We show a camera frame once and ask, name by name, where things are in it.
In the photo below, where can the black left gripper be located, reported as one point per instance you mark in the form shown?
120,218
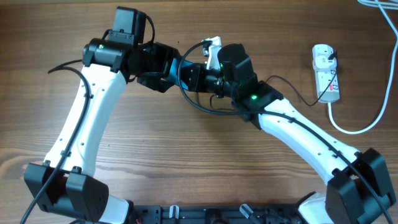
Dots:
166,54

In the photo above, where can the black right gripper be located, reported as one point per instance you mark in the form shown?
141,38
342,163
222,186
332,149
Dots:
195,84

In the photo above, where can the smartphone with cyan screen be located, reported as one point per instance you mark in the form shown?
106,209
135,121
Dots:
172,77

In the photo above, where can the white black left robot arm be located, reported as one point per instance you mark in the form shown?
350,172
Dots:
64,184

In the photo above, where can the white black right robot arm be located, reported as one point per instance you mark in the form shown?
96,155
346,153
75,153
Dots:
358,184

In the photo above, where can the white charger adapter plug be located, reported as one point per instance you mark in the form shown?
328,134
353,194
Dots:
322,63

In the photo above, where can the white power extension socket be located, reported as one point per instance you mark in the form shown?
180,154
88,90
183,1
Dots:
326,82

